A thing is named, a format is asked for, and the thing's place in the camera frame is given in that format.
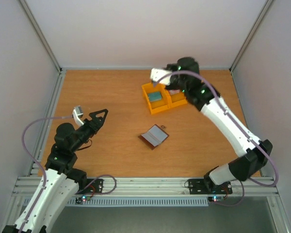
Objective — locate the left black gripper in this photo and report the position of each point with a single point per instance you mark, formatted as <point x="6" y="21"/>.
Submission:
<point x="97" y="120"/>

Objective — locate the brown leather card holder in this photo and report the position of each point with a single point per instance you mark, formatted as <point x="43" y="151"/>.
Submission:
<point x="154" y="137"/>

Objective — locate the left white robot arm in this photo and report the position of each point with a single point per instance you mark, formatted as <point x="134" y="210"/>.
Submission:
<point x="60" y="180"/>

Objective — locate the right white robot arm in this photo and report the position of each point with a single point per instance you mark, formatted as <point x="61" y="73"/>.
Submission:
<point x="252" y="152"/>

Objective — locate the teal card stack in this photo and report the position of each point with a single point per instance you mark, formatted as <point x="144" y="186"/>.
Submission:
<point x="154" y="96"/>

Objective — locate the red circle card stack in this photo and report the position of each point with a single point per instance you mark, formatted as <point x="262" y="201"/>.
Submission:
<point x="173" y="92"/>

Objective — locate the yellow three-compartment bin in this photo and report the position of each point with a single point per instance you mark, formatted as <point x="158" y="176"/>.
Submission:
<point x="168" y="101"/>

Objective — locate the left circuit board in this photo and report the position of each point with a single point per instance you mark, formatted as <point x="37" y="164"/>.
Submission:
<point x="83" y="199"/>

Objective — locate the circuit board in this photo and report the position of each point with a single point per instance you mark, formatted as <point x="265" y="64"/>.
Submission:
<point x="83" y="199"/>
<point x="216" y="199"/>

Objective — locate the right circuit board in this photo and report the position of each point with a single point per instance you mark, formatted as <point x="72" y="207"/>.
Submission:
<point x="216" y="199"/>

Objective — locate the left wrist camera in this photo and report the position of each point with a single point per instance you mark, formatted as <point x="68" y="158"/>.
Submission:
<point x="77" y="115"/>

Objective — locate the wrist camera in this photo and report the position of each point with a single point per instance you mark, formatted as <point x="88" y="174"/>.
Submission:
<point x="161" y="76"/>
<point x="77" y="115"/>

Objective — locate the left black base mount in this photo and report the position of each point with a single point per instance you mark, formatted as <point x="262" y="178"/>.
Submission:
<point x="95" y="187"/>

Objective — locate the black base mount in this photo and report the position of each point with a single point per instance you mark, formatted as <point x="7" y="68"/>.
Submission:
<point x="95" y="187"/>
<point x="197" y="187"/>

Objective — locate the aluminium front rail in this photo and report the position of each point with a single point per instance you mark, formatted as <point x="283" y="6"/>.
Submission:
<point x="153" y="187"/>

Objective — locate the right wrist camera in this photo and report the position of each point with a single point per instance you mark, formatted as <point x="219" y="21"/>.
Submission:
<point x="161" y="76"/>

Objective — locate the grey slotted cable duct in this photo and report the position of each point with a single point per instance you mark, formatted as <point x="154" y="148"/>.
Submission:
<point x="139" y="202"/>

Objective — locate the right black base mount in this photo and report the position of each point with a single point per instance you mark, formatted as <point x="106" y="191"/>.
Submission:
<point x="197" y="187"/>

